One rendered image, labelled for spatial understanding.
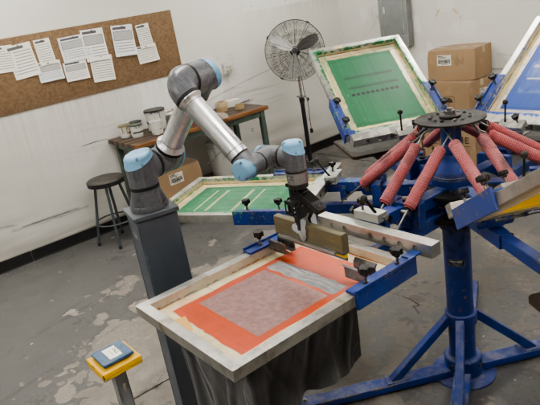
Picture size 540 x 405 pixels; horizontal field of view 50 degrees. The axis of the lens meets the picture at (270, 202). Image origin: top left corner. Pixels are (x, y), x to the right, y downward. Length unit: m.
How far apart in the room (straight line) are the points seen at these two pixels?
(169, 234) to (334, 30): 5.43
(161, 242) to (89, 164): 3.43
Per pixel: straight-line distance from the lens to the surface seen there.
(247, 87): 6.57
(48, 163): 5.58
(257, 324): 1.87
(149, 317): 2.00
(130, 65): 5.83
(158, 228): 2.32
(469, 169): 2.36
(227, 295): 2.08
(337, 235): 1.94
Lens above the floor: 1.92
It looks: 20 degrees down
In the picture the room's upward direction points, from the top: 10 degrees counter-clockwise
